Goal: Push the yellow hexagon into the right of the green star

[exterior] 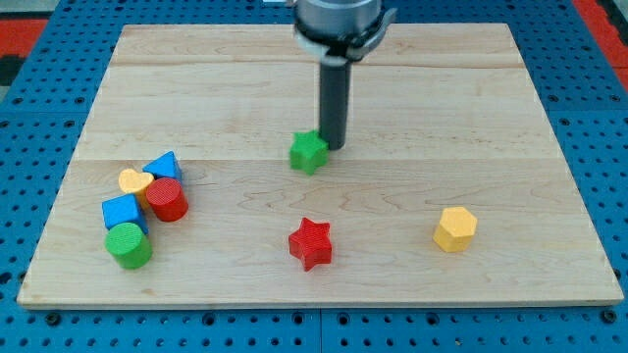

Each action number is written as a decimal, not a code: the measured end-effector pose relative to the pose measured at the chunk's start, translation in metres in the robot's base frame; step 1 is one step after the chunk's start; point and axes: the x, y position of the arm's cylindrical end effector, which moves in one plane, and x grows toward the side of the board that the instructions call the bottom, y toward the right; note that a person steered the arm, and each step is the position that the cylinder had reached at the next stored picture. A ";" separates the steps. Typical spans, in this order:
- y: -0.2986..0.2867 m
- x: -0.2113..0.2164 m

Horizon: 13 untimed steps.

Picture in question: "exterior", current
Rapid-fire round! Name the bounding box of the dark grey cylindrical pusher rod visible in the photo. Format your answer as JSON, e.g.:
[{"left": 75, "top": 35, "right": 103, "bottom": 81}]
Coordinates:
[{"left": 319, "top": 63, "right": 351, "bottom": 150}]

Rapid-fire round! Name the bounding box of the yellow hexagon block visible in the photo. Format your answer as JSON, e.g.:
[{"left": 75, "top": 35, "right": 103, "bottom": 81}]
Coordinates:
[{"left": 433, "top": 207, "right": 478, "bottom": 253}]

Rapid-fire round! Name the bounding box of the green star block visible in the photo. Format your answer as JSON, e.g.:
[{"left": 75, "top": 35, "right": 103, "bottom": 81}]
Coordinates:
[{"left": 289, "top": 129, "right": 329, "bottom": 176}]

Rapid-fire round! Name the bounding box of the red star block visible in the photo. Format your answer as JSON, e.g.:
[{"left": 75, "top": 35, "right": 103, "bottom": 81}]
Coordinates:
[{"left": 288, "top": 218, "right": 333, "bottom": 272}]

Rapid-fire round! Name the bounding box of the light wooden board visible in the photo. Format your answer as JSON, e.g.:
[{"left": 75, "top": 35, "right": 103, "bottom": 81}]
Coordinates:
[{"left": 18, "top": 24, "right": 624, "bottom": 310}]

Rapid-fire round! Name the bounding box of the blue triangle block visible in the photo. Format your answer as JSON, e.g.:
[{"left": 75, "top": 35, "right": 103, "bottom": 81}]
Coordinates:
[{"left": 142, "top": 151, "right": 183, "bottom": 182}]

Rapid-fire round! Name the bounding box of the red cylinder block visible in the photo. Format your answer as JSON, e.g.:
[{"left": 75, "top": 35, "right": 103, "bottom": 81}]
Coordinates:
[{"left": 146, "top": 177, "right": 188, "bottom": 223}]

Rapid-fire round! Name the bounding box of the yellow heart block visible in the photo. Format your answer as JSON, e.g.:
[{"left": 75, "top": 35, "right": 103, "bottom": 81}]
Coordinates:
[{"left": 118, "top": 169, "right": 155, "bottom": 210}]

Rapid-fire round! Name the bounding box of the blue cube block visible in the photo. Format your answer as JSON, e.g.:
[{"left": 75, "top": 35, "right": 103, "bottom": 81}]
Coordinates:
[{"left": 101, "top": 194, "right": 149, "bottom": 234}]

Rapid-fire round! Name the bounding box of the green cylinder block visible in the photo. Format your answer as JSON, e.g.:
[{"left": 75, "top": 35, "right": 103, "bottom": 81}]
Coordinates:
[{"left": 104, "top": 223, "right": 152, "bottom": 270}]

